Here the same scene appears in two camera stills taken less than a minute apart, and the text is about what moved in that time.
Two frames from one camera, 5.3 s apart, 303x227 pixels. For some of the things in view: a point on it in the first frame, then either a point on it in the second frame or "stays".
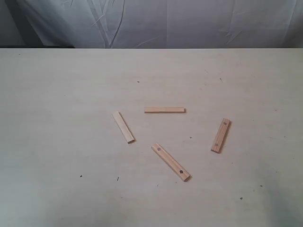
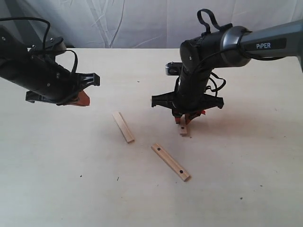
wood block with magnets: (221, 135) to (183, 130)
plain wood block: (124, 127) stays
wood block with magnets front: (164, 156) stays
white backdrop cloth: (163, 24) stays
